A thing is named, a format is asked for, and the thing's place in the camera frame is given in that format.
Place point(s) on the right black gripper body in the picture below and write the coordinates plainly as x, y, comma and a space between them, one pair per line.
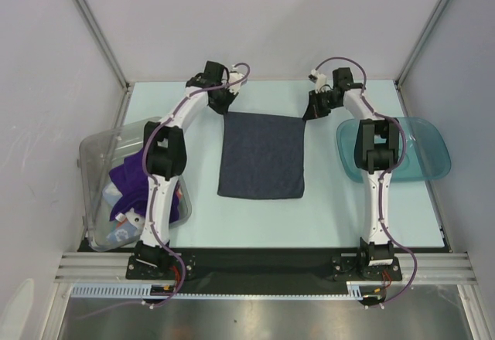
317, 103

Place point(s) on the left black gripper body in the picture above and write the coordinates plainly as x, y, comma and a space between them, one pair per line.
224, 97

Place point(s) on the grey towel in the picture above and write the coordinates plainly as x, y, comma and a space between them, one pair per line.
262, 157

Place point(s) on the purple towel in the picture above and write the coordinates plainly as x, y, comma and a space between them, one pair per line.
130, 180

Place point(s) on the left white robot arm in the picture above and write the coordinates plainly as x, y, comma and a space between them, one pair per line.
164, 154

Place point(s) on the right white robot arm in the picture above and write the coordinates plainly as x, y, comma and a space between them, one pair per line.
376, 152

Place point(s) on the teal plastic tray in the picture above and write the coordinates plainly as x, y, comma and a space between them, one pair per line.
427, 157

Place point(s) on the clear plastic bin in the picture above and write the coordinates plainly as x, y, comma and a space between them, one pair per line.
100, 153

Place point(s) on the light blue paw towel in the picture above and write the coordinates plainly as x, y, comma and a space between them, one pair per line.
124, 225

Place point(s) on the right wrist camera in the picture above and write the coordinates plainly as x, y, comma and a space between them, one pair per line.
319, 79

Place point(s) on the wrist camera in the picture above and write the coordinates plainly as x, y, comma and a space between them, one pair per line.
319, 79
237, 76

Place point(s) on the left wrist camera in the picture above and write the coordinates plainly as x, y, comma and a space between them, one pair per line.
237, 76

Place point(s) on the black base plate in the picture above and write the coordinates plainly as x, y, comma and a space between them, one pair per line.
266, 271

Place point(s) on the right aluminium frame post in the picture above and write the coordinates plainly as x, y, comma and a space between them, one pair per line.
433, 20

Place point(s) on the aluminium frame post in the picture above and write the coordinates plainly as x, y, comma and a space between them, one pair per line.
433, 20
91, 22

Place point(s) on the left aluminium frame post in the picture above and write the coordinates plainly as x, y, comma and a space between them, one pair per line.
91, 22

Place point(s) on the white slotted cable duct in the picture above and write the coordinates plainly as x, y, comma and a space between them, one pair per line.
156, 292

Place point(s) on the aluminium front rail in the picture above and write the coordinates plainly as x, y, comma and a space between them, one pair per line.
79, 267

